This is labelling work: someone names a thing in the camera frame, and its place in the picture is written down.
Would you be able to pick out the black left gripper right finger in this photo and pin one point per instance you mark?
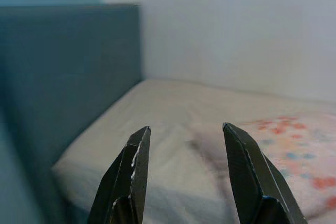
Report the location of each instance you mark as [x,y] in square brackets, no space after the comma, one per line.
[249,176]

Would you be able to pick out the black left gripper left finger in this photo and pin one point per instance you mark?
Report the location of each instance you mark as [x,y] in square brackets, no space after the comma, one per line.
[123,176]

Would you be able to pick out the pink pillow coloured patches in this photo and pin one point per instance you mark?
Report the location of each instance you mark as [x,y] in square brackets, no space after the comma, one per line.
[302,150]

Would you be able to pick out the beige mattress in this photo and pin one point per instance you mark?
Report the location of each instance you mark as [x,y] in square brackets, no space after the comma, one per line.
[162,103]

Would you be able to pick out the blue-grey upholstered bed frame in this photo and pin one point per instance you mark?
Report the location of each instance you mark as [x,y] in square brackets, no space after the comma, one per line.
[65,77]

